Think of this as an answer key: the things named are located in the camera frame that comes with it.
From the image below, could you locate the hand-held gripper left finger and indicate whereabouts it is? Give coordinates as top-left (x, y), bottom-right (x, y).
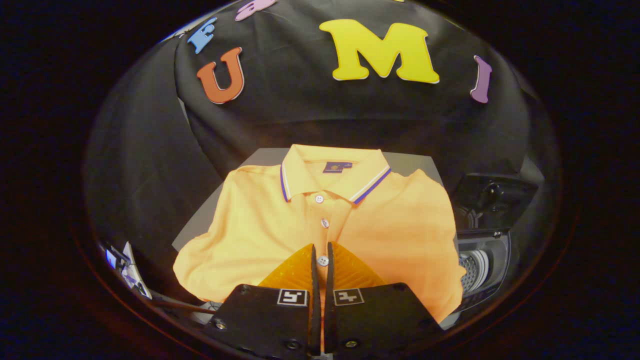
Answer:
top-left (206, 243), bottom-right (322, 357)

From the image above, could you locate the dark transparent washing machine lid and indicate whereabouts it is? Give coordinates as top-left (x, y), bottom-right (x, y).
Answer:
top-left (450, 172), bottom-right (540, 233)

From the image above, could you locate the grey cabinet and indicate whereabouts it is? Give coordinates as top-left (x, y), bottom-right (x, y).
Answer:
top-left (171, 147), bottom-right (446, 253)

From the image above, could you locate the grey washing machine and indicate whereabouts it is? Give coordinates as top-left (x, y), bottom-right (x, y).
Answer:
top-left (452, 227), bottom-right (513, 313)

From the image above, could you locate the orange polo shirt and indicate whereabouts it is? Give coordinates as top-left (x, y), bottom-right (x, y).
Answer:
top-left (172, 144), bottom-right (467, 351)

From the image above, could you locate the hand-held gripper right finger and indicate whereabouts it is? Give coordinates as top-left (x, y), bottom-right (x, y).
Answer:
top-left (324, 242), bottom-right (443, 357)

